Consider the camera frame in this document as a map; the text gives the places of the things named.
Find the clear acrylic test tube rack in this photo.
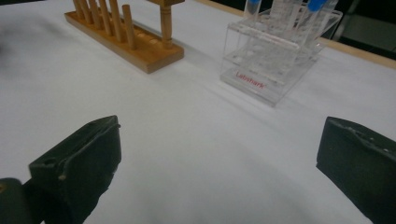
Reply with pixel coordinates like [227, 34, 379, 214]
[219, 7, 344, 108]

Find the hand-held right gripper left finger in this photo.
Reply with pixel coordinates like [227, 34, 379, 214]
[28, 115, 122, 224]

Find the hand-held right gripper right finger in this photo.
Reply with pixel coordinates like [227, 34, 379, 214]
[316, 116, 396, 224]

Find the blue capped test tube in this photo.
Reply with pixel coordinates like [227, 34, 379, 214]
[243, 0, 262, 21]
[303, 0, 332, 48]

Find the wooden test tube rack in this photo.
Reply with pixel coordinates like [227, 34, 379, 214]
[64, 0, 186, 75]

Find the white table mat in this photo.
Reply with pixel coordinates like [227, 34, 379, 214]
[0, 0, 396, 224]

